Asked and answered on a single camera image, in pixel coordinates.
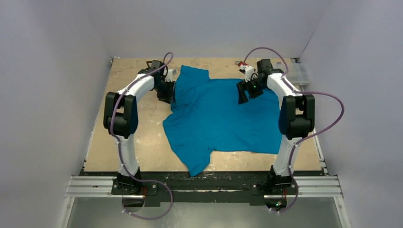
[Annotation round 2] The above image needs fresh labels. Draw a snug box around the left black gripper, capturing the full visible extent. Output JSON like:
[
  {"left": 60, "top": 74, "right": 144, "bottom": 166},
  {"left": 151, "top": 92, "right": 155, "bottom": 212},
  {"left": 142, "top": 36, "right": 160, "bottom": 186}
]
[{"left": 154, "top": 79, "right": 175, "bottom": 104}]

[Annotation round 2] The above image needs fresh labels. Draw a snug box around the blue t-shirt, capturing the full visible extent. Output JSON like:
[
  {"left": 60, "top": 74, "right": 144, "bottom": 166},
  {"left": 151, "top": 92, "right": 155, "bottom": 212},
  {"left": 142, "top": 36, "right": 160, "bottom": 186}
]
[{"left": 163, "top": 65, "right": 282, "bottom": 176}]

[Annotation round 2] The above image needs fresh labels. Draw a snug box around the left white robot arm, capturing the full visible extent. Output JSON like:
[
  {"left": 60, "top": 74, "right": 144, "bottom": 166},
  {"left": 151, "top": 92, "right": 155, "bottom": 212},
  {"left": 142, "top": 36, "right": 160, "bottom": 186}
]
[{"left": 103, "top": 60, "right": 176, "bottom": 194}]

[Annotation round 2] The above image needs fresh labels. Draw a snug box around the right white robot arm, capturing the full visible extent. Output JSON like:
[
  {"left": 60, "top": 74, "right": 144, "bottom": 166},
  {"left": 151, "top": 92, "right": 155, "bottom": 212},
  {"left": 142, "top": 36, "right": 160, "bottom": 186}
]
[{"left": 235, "top": 59, "right": 315, "bottom": 193}]

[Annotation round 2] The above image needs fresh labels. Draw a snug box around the clear plastic organizer box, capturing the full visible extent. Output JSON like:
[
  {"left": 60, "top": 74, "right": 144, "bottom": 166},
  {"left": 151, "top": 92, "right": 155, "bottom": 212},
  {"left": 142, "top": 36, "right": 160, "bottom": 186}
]
[{"left": 286, "top": 62, "right": 311, "bottom": 86}]

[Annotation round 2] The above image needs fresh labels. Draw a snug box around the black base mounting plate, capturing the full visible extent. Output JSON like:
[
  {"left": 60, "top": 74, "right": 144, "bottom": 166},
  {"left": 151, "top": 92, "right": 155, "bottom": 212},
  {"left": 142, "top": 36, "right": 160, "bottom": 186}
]
[{"left": 83, "top": 171, "right": 325, "bottom": 209}]

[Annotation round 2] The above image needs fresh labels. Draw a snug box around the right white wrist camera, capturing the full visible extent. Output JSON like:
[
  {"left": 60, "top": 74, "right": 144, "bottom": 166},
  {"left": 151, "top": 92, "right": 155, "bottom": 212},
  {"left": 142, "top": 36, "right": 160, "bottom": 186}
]
[{"left": 240, "top": 65, "right": 258, "bottom": 83}]

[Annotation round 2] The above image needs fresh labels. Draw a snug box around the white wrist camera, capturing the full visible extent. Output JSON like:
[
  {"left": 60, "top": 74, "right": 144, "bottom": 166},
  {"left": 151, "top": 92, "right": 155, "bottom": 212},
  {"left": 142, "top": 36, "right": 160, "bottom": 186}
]
[
  {"left": 240, "top": 65, "right": 258, "bottom": 83},
  {"left": 164, "top": 69, "right": 176, "bottom": 82}
]

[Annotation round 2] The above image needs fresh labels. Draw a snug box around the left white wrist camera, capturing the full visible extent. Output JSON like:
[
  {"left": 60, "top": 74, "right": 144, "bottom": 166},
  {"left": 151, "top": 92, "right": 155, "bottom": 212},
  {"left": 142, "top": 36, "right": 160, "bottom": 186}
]
[{"left": 164, "top": 69, "right": 176, "bottom": 82}]

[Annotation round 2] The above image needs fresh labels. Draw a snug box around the red handled adjustable wrench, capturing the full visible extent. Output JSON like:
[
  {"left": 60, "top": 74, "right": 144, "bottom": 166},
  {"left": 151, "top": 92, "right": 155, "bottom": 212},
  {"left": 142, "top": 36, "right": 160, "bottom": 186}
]
[{"left": 235, "top": 60, "right": 248, "bottom": 67}]

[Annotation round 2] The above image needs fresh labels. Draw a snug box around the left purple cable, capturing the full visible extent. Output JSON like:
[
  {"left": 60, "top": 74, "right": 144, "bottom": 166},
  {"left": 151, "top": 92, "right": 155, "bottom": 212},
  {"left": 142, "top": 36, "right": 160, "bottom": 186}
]
[{"left": 108, "top": 52, "right": 174, "bottom": 221}]

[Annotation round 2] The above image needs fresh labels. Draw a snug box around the aluminium rail frame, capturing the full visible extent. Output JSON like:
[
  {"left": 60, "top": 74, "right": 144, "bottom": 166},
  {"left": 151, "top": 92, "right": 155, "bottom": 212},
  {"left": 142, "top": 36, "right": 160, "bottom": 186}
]
[{"left": 65, "top": 176, "right": 343, "bottom": 199}]

